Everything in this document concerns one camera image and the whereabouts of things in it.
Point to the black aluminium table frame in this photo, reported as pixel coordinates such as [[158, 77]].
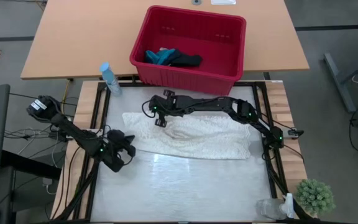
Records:
[[255, 92]]

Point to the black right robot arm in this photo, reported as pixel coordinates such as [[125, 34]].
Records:
[[222, 104]]

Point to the blue-capped clear water bottle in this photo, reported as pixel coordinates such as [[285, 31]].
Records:
[[110, 79]]

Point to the black garment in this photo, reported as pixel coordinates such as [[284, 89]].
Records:
[[186, 60]]

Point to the teal garment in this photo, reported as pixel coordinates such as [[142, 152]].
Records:
[[154, 57]]

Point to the clear spray bottle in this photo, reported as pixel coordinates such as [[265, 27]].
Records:
[[269, 210]]

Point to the black furniture base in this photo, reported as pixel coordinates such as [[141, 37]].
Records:
[[26, 165]]

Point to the white lace shirt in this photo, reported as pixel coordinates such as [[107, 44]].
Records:
[[197, 140]]

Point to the red plastic laundry bin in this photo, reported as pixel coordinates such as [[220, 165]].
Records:
[[194, 28]]

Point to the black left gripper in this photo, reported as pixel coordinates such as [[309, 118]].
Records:
[[117, 140]]

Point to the grey metal desk leg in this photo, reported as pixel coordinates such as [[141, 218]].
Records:
[[337, 81]]

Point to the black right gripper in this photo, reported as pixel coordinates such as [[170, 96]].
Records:
[[169, 105]]

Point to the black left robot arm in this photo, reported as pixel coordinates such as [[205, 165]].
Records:
[[73, 132]]

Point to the small green potted plant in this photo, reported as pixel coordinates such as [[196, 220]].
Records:
[[315, 196]]

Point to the light brown wooden desk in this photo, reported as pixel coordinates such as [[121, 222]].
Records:
[[73, 37]]

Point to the pale cloth scrap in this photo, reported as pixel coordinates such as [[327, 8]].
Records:
[[163, 49]]

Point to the white card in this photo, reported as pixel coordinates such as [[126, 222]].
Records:
[[223, 1]]

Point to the white power adapter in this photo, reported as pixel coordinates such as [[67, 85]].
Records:
[[47, 183]]

